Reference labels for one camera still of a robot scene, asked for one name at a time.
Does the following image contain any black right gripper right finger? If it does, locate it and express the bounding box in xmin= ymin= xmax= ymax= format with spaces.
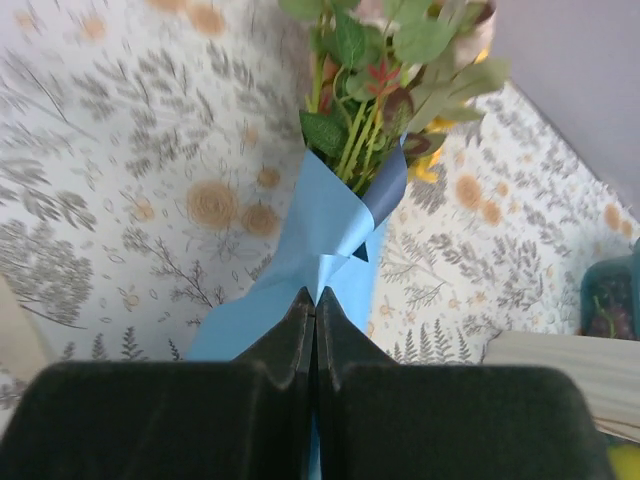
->
xmin=315 ymin=290 xmax=614 ymax=479

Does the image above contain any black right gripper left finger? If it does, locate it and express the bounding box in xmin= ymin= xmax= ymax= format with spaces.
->
xmin=1 ymin=291 xmax=316 ymax=479

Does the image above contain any blue wrapping paper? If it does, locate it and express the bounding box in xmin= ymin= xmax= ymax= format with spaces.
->
xmin=183 ymin=148 xmax=408 ymax=479

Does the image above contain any artificial flower bouquet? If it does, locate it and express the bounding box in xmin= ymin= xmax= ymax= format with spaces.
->
xmin=279 ymin=0 xmax=510 ymax=196

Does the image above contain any cream ribbon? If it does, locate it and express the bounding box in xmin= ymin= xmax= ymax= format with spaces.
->
xmin=0 ymin=276 xmax=54 ymax=382

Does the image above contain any yellow lemon front left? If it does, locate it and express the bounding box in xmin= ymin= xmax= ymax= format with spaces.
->
xmin=607 ymin=443 xmax=640 ymax=480

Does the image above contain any dark purple grape bunch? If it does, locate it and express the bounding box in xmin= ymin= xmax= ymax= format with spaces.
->
xmin=587 ymin=296 xmax=635 ymax=340

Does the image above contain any teal plastic fruit basket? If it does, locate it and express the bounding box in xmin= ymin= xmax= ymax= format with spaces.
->
xmin=580 ymin=241 xmax=639 ymax=341

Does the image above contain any floral patterned table mat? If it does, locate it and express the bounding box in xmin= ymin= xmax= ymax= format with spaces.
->
xmin=1 ymin=1 xmax=639 ymax=363

